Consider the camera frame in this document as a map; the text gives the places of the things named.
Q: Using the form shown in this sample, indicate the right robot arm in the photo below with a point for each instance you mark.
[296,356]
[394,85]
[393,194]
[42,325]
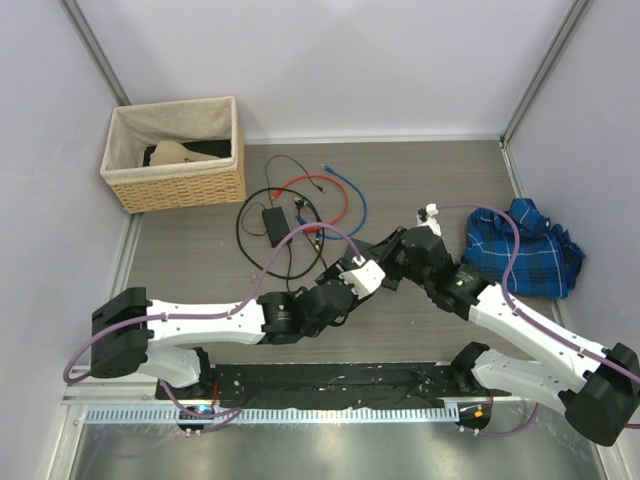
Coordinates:
[595,388]

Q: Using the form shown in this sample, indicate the wicker basket with liner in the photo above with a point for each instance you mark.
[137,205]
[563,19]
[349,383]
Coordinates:
[209,125]

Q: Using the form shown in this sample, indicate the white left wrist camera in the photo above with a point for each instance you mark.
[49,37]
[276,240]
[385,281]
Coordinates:
[364,278]

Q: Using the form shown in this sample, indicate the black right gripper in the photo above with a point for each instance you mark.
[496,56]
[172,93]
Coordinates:
[379,252]

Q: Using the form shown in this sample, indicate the blue plaid cloth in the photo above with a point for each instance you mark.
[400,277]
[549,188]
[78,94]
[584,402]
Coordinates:
[547,263]

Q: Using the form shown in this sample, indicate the beige item in basket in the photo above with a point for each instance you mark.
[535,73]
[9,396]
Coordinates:
[171,152]

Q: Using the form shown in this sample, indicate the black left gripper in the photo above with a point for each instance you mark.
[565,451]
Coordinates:
[330,274]

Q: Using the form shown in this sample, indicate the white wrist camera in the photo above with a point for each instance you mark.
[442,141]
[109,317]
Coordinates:
[427,217]
[364,278]

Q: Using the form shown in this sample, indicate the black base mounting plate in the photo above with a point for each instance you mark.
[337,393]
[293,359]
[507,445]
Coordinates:
[332,386]

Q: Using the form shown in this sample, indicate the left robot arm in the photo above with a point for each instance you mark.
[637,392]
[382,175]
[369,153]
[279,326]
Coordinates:
[163,340]

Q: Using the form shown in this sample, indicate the slotted cable duct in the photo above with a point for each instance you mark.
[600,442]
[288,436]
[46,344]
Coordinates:
[166,414]

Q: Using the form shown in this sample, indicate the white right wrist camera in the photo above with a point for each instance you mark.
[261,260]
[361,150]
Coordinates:
[427,217]

